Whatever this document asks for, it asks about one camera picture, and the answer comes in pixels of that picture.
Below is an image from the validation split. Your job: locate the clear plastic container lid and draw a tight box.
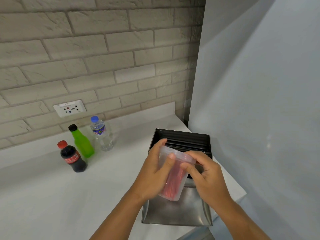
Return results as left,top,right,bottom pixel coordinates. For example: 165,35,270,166
159,145,197,165

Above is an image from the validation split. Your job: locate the person's right hand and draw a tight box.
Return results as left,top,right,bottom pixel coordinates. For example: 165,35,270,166
180,150,235,206

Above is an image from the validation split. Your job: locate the dark cola bottle red cap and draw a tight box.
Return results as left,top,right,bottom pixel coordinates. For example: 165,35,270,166
57,140,88,173

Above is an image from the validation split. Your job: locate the clear water bottle blue cap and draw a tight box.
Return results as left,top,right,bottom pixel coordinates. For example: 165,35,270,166
90,116,114,152

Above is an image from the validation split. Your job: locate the white wall power socket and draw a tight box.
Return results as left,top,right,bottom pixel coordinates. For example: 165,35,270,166
53,100,87,118

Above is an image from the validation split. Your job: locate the stainless steel tray box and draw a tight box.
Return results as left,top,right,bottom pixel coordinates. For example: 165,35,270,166
141,128,214,227

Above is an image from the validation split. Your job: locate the clear plastic container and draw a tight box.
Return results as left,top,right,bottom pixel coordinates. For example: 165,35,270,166
158,145,197,202

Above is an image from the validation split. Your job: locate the person's left hand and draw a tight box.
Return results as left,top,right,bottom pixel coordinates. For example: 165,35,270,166
133,138,176,201

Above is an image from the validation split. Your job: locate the person's left forearm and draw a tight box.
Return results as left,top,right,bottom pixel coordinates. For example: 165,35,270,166
89,190,148,240

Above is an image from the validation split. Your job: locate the person's right forearm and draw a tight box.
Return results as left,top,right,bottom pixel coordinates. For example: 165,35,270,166
212,198,272,240

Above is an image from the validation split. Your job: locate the green soda bottle black cap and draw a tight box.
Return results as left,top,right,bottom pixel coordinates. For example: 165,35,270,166
68,124,95,158

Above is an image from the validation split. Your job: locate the bundle of red sticks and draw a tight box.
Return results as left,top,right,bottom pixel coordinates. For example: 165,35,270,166
162,161,188,199

